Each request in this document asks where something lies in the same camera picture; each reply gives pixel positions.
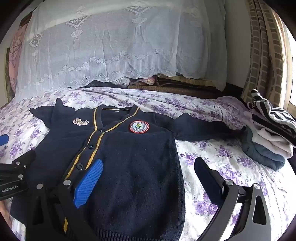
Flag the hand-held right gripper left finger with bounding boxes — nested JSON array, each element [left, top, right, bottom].
[[25, 159, 103, 241]]

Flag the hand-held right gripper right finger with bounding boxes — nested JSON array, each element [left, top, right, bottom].
[[194, 157, 272, 241]]

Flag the navy knit cardigan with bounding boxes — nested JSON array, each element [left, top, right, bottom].
[[10, 98, 247, 241]]

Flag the purple floral bed sheet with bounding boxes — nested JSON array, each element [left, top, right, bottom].
[[0, 87, 289, 241]]

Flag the blue grey folded garment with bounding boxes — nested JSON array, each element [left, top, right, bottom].
[[242, 127, 286, 171]]

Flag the white folded garment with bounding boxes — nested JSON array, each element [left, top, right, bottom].
[[251, 111, 294, 159]]

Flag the black white striped garment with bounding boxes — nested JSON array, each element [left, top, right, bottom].
[[247, 89, 296, 147]]

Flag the brown woven mat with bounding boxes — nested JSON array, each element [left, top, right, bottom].
[[128, 74, 222, 93]]

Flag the dark cloth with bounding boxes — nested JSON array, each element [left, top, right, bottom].
[[81, 80, 130, 90]]

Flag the pink folded cloth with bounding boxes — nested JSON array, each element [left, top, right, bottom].
[[116, 76, 158, 86]]

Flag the white lace cloth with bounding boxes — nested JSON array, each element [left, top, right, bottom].
[[15, 0, 228, 93]]

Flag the brown patterned curtain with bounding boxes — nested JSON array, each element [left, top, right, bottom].
[[240, 0, 292, 112]]

